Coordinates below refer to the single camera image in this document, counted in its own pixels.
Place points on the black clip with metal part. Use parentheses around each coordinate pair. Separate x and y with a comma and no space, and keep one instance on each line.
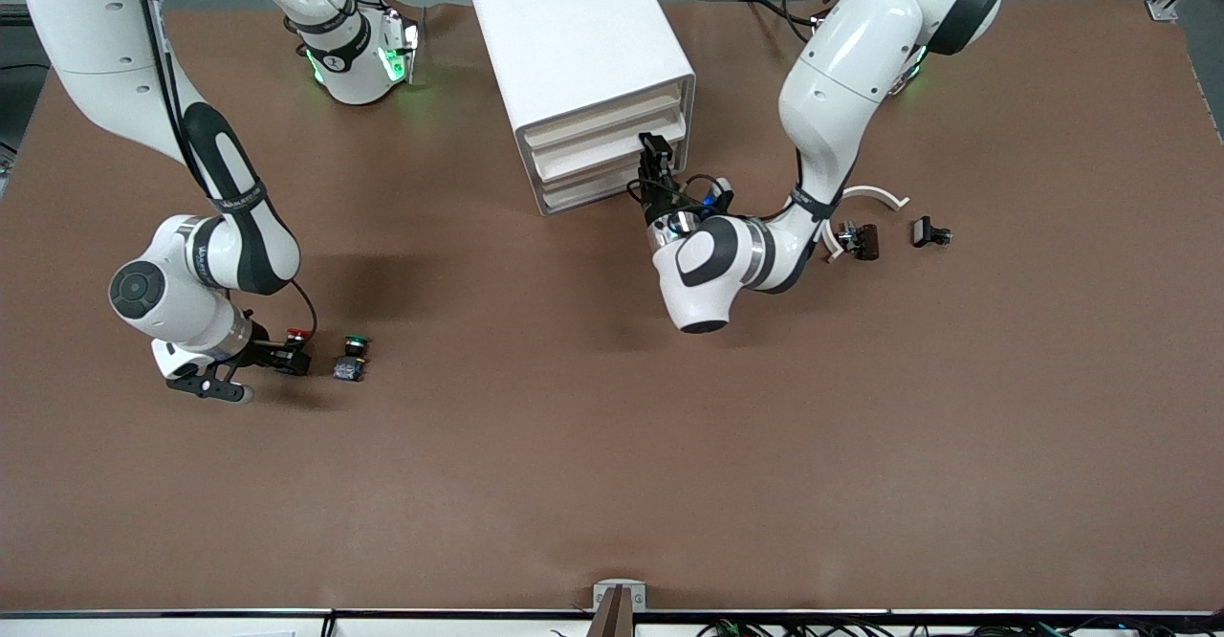
(863,241)

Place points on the green push button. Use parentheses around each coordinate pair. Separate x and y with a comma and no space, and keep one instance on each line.
(352,358)

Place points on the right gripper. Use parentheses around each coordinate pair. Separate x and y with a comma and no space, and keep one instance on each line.
(271,355)

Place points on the small black plastic part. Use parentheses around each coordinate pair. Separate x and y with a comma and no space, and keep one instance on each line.
(926,231)

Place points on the white curved plastic part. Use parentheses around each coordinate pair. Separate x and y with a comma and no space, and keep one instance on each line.
(880,193)

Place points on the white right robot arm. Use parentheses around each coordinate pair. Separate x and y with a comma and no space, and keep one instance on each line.
(96,25)

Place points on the grey metal bracket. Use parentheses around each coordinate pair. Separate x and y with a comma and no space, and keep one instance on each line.
(631,594)

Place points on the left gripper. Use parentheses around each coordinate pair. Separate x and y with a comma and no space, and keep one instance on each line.
(658,203)

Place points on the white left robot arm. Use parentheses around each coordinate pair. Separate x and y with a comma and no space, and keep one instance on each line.
(851,63)

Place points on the brown paper table cover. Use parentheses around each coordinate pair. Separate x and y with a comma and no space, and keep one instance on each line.
(612,446)

